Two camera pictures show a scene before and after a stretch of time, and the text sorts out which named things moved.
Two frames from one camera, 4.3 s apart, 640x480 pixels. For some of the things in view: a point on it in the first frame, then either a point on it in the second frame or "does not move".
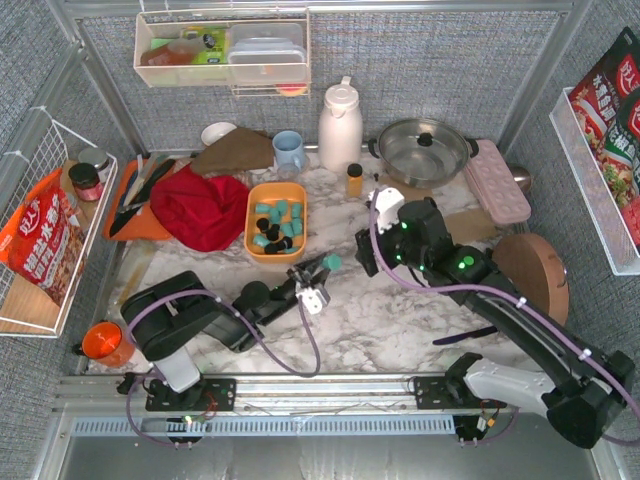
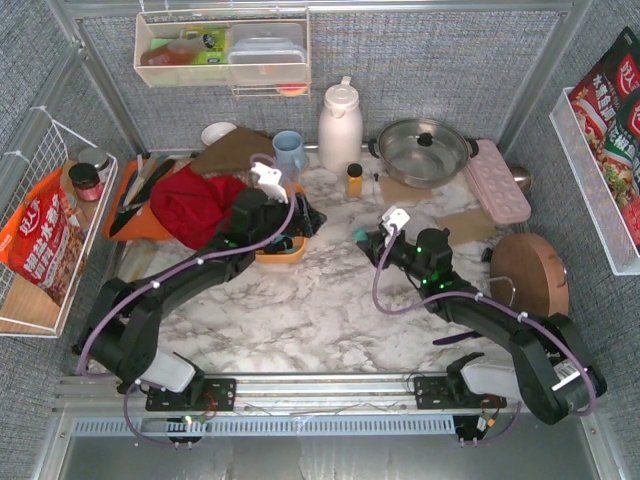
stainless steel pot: x=423 y=153 does not move
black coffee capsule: x=282 y=244 does not move
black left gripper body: x=302 y=276 → x=298 y=220
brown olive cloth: x=240 y=148 does not move
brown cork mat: x=470 y=225 does not move
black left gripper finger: x=321 y=276 → x=315 y=220
